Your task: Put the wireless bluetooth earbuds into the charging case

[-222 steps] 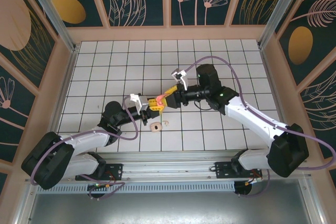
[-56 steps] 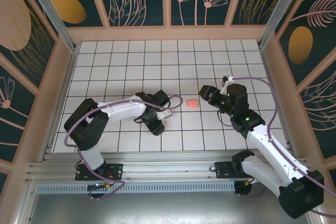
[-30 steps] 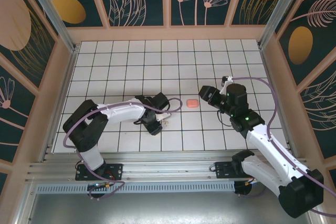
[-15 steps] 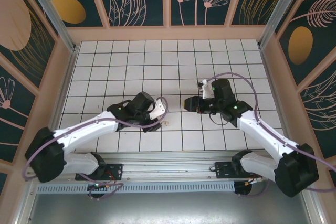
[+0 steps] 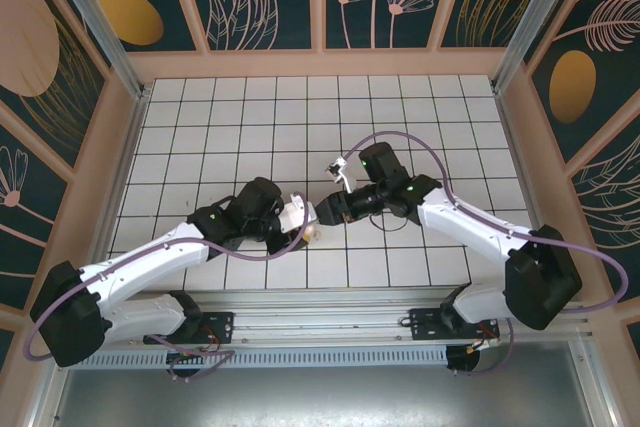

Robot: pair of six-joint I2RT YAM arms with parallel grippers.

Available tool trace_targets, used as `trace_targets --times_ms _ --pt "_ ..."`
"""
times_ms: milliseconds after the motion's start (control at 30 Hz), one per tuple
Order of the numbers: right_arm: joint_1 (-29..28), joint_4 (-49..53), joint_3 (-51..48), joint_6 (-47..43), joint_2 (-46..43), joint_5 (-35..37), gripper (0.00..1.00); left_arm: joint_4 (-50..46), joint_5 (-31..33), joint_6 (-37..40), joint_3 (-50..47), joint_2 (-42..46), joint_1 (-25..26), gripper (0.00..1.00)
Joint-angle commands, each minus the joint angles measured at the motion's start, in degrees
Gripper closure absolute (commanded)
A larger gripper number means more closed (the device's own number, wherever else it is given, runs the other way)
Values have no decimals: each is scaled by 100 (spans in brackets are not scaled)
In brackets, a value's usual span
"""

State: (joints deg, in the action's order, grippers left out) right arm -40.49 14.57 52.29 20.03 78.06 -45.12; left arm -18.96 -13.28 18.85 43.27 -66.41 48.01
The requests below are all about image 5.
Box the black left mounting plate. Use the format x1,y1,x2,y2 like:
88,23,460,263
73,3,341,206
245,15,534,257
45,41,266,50
197,311,236,341

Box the black mounting plate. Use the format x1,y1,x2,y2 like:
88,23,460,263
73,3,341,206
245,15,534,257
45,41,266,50
408,307,501,341
197,311,236,341

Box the aluminium side strip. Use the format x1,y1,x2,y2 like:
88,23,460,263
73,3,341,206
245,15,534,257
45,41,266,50
92,91,150,283
494,89,564,293

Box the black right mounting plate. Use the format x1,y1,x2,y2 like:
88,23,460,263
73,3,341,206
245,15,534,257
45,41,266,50
408,307,501,341

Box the grey metal base sheet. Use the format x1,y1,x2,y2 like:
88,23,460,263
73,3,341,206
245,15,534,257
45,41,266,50
29,341,616,427

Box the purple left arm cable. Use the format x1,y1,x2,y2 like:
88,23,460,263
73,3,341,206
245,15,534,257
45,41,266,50
24,190,309,383

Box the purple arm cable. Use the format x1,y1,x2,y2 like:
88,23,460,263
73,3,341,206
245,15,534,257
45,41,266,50
24,190,309,383
339,130,630,378

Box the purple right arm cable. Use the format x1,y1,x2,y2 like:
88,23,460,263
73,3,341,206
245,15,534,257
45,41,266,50
339,130,630,378

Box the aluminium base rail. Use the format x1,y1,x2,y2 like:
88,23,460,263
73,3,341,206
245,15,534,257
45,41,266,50
197,289,589,348

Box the grey slotted cable duct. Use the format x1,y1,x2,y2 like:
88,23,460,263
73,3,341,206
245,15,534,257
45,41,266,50
107,345,450,369

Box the aluminium corner post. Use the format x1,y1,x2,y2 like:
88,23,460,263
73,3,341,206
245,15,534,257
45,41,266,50
492,0,589,93
42,0,151,101

